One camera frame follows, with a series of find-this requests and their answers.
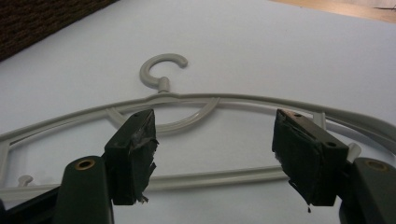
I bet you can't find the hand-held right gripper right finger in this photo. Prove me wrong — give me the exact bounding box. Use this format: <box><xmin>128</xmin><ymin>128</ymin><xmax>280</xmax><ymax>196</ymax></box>
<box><xmin>271</xmin><ymin>108</ymin><xmax>396</xmax><ymax>224</ymax></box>

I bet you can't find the grey plastic clothes hanger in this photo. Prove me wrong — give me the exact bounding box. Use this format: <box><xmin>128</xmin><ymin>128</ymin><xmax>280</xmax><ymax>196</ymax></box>
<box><xmin>0</xmin><ymin>52</ymin><xmax>396</xmax><ymax>202</ymax></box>

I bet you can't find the dark brown woven cloth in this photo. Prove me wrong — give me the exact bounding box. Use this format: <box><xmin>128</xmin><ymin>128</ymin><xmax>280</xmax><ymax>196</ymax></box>
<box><xmin>0</xmin><ymin>0</ymin><xmax>120</xmax><ymax>63</ymax></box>

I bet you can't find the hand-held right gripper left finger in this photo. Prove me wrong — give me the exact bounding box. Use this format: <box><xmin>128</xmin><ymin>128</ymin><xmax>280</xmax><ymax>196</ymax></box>
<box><xmin>52</xmin><ymin>108</ymin><xmax>160</xmax><ymax>224</ymax></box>

